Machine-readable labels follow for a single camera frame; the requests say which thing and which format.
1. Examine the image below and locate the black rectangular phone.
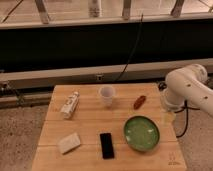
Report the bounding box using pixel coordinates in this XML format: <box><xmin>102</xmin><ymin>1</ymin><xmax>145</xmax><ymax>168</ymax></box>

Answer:
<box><xmin>100</xmin><ymin>133</ymin><xmax>114</xmax><ymax>159</ymax></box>

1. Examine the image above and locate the reddish brown sausage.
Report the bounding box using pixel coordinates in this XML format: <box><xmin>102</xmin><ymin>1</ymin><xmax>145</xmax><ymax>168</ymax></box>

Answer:
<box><xmin>133</xmin><ymin>96</ymin><xmax>146</xmax><ymax>110</ymax></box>

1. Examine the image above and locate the green round plate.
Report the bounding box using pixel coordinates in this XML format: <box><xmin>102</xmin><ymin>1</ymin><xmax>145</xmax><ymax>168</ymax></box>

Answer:
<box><xmin>123</xmin><ymin>116</ymin><xmax>160</xmax><ymax>152</ymax></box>

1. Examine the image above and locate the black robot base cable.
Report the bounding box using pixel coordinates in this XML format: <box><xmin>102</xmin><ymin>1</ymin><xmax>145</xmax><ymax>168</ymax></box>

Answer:
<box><xmin>174</xmin><ymin>100</ymin><xmax>201</xmax><ymax>139</ymax></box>

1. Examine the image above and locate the white labelled tube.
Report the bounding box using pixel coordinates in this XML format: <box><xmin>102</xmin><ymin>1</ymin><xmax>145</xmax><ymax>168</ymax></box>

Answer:
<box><xmin>60</xmin><ymin>91</ymin><xmax>79</xmax><ymax>119</ymax></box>

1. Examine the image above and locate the white sponge block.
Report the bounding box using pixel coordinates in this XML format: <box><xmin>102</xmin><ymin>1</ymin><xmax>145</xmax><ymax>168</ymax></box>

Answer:
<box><xmin>58</xmin><ymin>133</ymin><xmax>81</xmax><ymax>154</ymax></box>

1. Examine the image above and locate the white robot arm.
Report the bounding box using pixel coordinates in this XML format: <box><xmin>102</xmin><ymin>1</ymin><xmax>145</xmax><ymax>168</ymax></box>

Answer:
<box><xmin>160</xmin><ymin>64</ymin><xmax>213</xmax><ymax>117</ymax></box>

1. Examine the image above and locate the light wooden table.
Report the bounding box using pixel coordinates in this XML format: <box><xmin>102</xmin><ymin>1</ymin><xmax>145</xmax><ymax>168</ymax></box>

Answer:
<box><xmin>31</xmin><ymin>83</ymin><xmax>187</xmax><ymax>171</ymax></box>

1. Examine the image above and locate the black hanging cable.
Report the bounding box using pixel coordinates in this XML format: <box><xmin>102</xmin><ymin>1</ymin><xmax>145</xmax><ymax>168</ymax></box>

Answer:
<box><xmin>113</xmin><ymin>13</ymin><xmax>145</xmax><ymax>83</ymax></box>

